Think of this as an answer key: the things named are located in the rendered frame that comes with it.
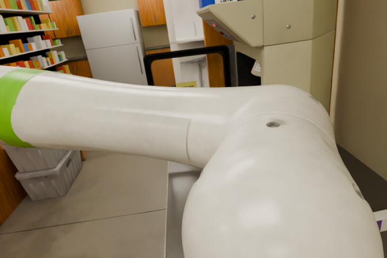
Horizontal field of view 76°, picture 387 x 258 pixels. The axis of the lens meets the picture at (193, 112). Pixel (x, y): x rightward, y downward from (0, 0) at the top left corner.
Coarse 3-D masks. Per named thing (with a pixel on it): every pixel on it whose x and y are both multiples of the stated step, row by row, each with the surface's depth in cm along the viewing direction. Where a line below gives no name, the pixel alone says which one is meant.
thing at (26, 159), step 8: (8, 152) 224; (16, 152) 225; (24, 152) 226; (32, 152) 226; (40, 152) 227; (48, 152) 228; (56, 152) 242; (64, 152) 259; (16, 160) 229; (24, 160) 229; (32, 160) 230; (40, 160) 231; (48, 160) 232; (56, 160) 240; (24, 168) 233; (32, 168) 234; (40, 168) 235; (48, 168) 235
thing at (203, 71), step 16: (192, 48) 86; (160, 64) 89; (176, 64) 88; (192, 64) 88; (208, 64) 88; (160, 80) 91; (176, 80) 90; (192, 80) 90; (208, 80) 90; (224, 80) 90
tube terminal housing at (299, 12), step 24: (240, 0) 69; (264, 0) 52; (288, 0) 52; (312, 0) 53; (336, 0) 66; (264, 24) 54; (288, 24) 54; (312, 24) 55; (240, 48) 77; (264, 48) 56; (288, 48) 56; (312, 48) 57; (264, 72) 58; (288, 72) 58; (312, 72) 59; (312, 96) 62
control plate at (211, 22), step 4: (208, 20) 71; (212, 20) 64; (212, 24) 74; (216, 24) 66; (216, 28) 76; (220, 28) 68; (224, 32) 70; (224, 36) 81; (228, 36) 71; (232, 36) 64; (236, 40) 66
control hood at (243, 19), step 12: (252, 0) 52; (204, 12) 61; (216, 12) 52; (228, 12) 52; (240, 12) 53; (252, 12) 53; (228, 24) 53; (240, 24) 54; (252, 24) 54; (240, 36) 55; (252, 36) 55
